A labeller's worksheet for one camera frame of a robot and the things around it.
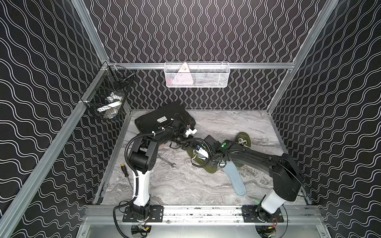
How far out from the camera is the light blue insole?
2.73 feet

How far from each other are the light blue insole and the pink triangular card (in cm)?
59

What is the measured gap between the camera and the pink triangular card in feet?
2.95
